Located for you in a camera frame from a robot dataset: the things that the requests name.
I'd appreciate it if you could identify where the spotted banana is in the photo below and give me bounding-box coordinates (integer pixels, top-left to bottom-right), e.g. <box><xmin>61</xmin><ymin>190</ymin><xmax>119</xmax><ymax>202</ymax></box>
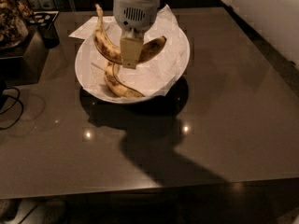
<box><xmin>93</xmin><ymin>4</ymin><xmax>167</xmax><ymax>64</ymax></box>
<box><xmin>104</xmin><ymin>62</ymin><xmax>143</xmax><ymax>98</ymax></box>

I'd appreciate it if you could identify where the white bowl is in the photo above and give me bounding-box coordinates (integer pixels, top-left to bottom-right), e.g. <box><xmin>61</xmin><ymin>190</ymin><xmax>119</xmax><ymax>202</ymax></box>
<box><xmin>74</xmin><ymin>13</ymin><xmax>191</xmax><ymax>105</ymax></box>

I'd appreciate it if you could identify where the white object under table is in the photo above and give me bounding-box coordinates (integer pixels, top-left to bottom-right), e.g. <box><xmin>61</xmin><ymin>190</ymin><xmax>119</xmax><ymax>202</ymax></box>
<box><xmin>0</xmin><ymin>197</ymin><xmax>67</xmax><ymax>224</ymax></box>

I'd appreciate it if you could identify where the dark box stand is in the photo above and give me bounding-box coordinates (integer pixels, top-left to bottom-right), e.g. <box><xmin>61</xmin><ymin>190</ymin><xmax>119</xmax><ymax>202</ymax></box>
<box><xmin>0</xmin><ymin>26</ymin><xmax>49</xmax><ymax>86</ymax></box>

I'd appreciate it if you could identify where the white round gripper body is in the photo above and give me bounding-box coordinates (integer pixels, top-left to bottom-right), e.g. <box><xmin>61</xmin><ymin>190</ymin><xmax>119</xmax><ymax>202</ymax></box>
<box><xmin>113</xmin><ymin>0</ymin><xmax>161</xmax><ymax>38</ymax></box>

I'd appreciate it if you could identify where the cream flat gripper finger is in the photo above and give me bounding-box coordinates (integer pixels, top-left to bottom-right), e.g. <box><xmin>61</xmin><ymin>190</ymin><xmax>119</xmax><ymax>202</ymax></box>
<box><xmin>120</xmin><ymin>36</ymin><xmax>144</xmax><ymax>69</ymax></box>

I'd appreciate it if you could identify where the white paper sheet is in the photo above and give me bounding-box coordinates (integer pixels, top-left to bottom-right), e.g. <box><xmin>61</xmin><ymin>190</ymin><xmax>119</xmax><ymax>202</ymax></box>
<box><xmin>68</xmin><ymin>4</ymin><xmax>185</xmax><ymax>99</ymax></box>

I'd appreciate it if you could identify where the glass jar with snacks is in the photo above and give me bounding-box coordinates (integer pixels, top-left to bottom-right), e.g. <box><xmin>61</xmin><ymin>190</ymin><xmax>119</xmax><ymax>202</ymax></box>
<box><xmin>0</xmin><ymin>0</ymin><xmax>29</xmax><ymax>50</ymax></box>

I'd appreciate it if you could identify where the dark cup with utensils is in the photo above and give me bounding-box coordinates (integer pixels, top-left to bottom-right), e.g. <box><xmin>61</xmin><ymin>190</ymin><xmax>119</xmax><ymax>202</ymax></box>
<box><xmin>30</xmin><ymin>11</ymin><xmax>60</xmax><ymax>49</ymax></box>

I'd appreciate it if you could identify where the black cable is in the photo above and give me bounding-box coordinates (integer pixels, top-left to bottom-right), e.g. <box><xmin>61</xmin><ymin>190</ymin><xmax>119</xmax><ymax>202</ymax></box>
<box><xmin>0</xmin><ymin>79</ymin><xmax>25</xmax><ymax>131</ymax></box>

